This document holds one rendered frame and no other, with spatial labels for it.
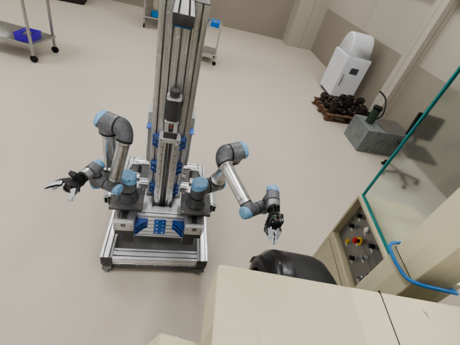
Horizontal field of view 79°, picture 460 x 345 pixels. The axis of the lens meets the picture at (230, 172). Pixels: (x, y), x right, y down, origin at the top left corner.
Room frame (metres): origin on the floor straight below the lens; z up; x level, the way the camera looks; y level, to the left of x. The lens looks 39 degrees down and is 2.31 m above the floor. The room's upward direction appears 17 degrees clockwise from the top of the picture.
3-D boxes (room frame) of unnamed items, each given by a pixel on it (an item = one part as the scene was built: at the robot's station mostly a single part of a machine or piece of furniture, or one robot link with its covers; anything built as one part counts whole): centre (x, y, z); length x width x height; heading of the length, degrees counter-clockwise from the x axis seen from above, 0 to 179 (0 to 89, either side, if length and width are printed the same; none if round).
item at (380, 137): (4.93, -2.34, 0.43); 0.90 x 0.72 x 0.87; 107
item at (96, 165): (1.21, 0.81, 1.04); 0.11 x 0.08 x 0.09; 171
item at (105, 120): (1.36, 0.79, 1.09); 0.15 x 0.12 x 0.55; 81
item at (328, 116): (5.83, -1.92, 0.21); 1.18 x 0.82 x 0.42; 107
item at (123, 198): (1.34, 0.66, 0.77); 0.15 x 0.15 x 0.10
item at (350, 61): (6.99, -1.88, 0.69); 0.70 x 0.59 x 1.38; 17
